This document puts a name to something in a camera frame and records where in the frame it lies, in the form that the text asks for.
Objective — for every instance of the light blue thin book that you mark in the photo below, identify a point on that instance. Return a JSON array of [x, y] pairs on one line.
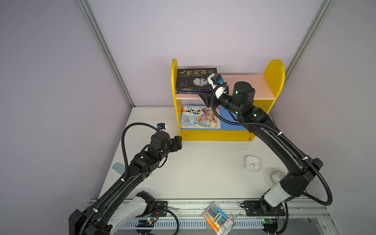
[[200, 117]]

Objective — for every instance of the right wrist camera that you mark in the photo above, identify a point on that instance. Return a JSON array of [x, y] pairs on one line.
[[217, 83]]

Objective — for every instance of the white tape roll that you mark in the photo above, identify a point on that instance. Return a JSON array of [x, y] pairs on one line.
[[273, 176]]

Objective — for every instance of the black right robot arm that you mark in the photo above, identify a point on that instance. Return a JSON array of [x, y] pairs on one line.
[[302, 169]]

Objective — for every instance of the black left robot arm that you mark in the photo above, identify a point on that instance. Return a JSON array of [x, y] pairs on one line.
[[108, 214]]

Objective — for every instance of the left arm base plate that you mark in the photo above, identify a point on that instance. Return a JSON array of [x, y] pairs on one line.
[[152, 204]]

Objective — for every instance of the pack of coloured markers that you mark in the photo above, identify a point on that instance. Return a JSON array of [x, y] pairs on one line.
[[217, 219]]

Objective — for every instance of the dark blue bottom book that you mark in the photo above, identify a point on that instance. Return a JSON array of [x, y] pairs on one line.
[[193, 92]]

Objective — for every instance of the black book gold lettering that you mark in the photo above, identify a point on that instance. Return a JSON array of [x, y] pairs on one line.
[[194, 79]]

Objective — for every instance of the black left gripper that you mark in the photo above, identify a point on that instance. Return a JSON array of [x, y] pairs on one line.
[[177, 143]]

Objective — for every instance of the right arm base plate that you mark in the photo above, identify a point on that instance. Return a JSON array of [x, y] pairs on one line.
[[261, 208]]

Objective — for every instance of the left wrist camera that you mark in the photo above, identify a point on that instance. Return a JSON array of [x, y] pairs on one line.
[[161, 126]]

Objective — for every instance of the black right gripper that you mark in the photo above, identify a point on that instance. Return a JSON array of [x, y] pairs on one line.
[[213, 100]]

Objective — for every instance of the yellow shelf pink blue boards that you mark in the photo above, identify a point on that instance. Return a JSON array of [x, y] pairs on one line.
[[268, 88]]

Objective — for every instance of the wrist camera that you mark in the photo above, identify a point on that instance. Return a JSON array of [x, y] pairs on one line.
[[217, 83], [161, 126]]

